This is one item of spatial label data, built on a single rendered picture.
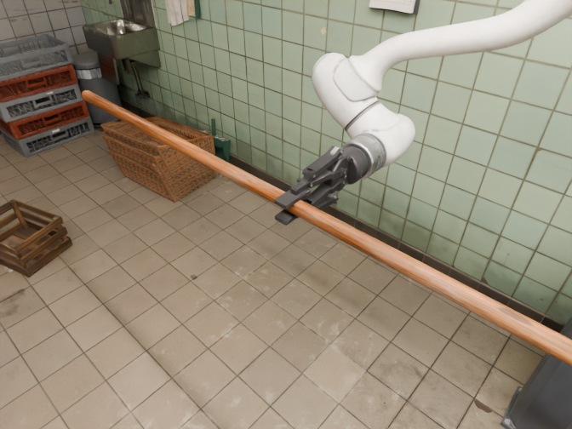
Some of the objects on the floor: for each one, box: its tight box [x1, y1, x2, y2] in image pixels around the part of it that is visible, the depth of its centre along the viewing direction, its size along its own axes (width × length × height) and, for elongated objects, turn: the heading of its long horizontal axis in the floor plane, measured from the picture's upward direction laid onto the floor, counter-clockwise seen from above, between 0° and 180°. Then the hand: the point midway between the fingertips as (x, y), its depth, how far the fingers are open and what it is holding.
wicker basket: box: [106, 147, 216, 203], centre depth 293 cm, size 49×56×28 cm
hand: (292, 204), depth 77 cm, fingers closed on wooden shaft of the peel, 3 cm apart
